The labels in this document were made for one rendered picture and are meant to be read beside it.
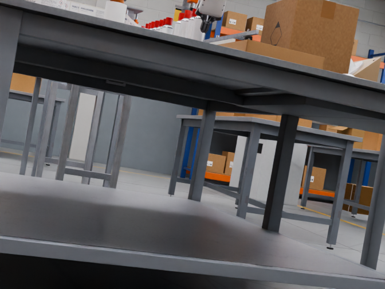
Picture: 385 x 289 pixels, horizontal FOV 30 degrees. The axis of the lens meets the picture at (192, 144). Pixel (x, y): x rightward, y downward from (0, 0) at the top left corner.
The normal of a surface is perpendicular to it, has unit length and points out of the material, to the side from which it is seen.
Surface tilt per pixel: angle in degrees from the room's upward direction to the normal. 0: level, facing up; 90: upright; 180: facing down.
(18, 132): 90
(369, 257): 90
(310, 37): 90
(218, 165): 90
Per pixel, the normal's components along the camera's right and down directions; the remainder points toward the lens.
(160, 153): 0.25, 0.04
